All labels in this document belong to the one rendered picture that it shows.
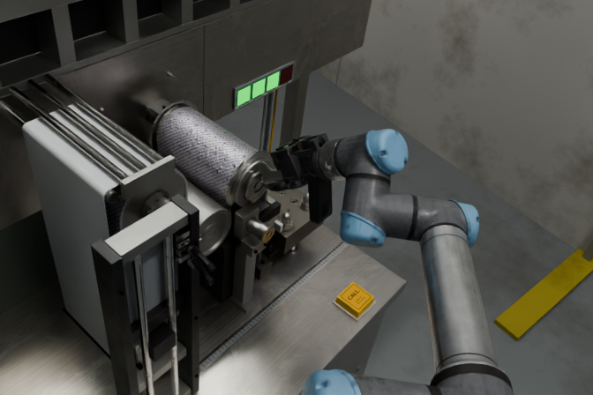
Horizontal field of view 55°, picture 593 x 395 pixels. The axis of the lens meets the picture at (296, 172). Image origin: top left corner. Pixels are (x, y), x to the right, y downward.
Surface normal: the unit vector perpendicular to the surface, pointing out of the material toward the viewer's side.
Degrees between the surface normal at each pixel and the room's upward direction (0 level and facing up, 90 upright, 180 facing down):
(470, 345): 8
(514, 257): 0
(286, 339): 0
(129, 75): 90
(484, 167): 90
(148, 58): 90
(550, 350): 0
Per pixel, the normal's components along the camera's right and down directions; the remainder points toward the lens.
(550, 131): -0.76, 0.35
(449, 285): -0.31, -0.80
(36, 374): 0.11, -0.76
